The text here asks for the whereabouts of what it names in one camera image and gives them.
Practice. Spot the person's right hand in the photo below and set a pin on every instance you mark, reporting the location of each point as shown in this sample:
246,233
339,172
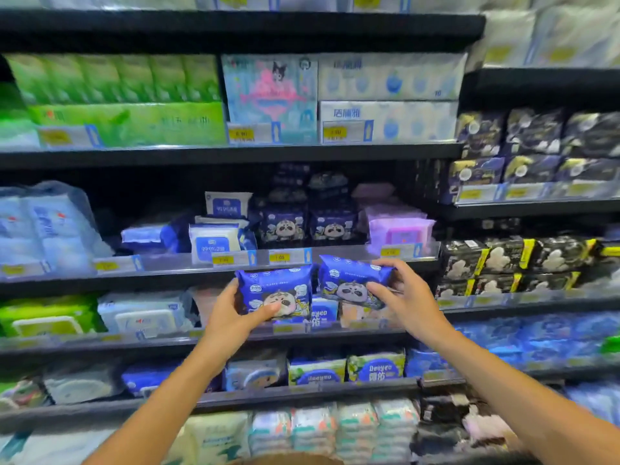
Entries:
416,305

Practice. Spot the person's left hand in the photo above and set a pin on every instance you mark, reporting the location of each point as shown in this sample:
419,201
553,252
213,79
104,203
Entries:
223,324

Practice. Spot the person's left thumb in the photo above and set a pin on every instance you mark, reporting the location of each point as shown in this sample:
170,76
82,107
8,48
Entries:
264,314

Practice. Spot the person's right thumb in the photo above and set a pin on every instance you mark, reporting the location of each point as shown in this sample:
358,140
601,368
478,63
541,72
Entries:
380,291

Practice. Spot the blue panda wipes packet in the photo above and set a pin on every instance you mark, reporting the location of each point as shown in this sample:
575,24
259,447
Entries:
348,280
286,285

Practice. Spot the person's right forearm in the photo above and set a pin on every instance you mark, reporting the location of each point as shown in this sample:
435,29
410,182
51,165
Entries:
508,392

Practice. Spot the person's left forearm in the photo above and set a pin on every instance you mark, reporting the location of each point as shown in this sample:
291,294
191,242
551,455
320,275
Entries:
160,411

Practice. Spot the beige wipes packet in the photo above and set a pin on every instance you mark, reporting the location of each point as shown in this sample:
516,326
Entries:
358,315

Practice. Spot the light blue cartoon wipes pack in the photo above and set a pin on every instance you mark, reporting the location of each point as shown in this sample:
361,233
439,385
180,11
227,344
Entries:
256,372

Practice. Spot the small blue white packet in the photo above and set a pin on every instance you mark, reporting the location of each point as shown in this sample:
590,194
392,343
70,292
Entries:
323,309

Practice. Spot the pink wipes packet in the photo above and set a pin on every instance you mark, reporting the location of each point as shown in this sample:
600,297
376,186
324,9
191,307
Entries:
395,210
373,190
402,234

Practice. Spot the green blue-label wipes pack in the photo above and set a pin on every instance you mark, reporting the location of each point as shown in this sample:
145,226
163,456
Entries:
377,367
317,372

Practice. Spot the white blue-label wipes packet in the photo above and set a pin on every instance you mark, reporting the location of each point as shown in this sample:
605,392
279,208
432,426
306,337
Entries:
150,234
226,205
213,242

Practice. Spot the stack of dark panda packs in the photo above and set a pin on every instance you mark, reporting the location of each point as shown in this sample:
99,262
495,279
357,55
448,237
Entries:
305,213

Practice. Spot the white lidded wipes pack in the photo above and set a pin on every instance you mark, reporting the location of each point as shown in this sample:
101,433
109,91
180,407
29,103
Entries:
145,314

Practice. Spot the stack of black yellow packets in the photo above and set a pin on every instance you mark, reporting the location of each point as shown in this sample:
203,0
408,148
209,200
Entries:
508,263

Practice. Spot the cream tissue pack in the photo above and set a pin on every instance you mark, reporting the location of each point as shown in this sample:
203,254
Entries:
218,438

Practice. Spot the black wipes packet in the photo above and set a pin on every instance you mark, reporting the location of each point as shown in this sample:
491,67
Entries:
443,407

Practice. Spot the stacks of white teal packets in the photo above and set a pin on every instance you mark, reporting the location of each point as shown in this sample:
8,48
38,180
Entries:
339,428

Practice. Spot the row of blue tissue rolls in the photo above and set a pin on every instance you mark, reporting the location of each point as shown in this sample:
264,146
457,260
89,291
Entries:
533,338

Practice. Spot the clear price tag holder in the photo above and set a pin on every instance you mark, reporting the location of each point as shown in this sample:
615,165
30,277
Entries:
70,137
348,132
254,134

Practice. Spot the pink white packet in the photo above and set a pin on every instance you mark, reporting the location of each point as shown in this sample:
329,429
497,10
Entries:
487,426

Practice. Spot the white blue-dot tissue pack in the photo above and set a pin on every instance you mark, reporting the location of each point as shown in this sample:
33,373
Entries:
402,120
392,77

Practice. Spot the black store shelf unit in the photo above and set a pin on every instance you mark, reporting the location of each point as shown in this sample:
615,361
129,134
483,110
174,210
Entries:
193,154
533,87

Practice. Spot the white grey wipes pack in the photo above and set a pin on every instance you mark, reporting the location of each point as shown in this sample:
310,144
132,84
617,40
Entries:
82,382

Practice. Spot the stack of dark moon-print packets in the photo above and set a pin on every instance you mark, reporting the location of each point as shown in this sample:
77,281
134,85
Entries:
533,145

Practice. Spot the large light blue pack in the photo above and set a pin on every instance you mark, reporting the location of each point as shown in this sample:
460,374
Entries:
63,227
14,232

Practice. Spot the green lidded wipes pack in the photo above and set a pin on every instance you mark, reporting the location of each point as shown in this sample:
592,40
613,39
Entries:
43,317

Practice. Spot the pink cartoon tissue pack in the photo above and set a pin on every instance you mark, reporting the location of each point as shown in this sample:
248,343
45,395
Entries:
271,91

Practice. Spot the large green tissue pack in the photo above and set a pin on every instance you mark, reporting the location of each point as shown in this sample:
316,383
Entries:
145,123

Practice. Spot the pale blue white pack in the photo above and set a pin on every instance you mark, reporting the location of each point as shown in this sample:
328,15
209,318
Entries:
53,447

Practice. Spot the colourful print wipes pack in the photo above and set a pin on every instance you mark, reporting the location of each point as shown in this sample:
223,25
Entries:
22,394

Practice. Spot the row of green tissue packs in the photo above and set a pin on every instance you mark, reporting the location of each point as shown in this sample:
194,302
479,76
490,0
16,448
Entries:
116,77

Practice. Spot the pile of white paper packs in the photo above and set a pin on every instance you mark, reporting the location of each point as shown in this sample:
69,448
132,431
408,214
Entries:
552,33

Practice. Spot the clear shelf price rail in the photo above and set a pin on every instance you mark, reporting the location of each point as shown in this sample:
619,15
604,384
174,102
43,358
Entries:
169,262

